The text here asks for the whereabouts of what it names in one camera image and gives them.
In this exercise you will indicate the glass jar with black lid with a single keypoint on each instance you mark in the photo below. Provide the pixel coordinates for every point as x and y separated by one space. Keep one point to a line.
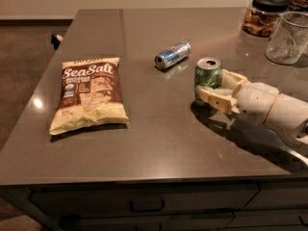
261 16

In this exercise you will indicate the small black white floor object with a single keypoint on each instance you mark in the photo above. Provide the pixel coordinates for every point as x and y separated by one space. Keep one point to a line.
56 40

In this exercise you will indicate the black drawer handle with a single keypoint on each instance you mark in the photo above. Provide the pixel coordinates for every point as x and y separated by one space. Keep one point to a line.
147 206

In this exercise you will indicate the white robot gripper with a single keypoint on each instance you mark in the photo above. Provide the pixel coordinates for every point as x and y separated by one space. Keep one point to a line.
256 101

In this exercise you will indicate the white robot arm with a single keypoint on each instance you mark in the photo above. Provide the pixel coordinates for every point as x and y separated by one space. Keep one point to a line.
288 119

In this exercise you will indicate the clear plastic measuring cup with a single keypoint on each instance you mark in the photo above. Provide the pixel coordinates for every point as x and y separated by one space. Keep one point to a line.
289 38

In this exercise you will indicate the green soda can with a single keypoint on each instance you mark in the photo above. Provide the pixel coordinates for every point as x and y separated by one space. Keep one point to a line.
207 73

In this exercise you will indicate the blue silver energy drink can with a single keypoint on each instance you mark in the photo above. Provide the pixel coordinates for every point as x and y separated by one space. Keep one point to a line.
173 55

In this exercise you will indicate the sea salt chips bag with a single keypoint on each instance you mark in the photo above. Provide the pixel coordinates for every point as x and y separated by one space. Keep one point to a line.
91 95

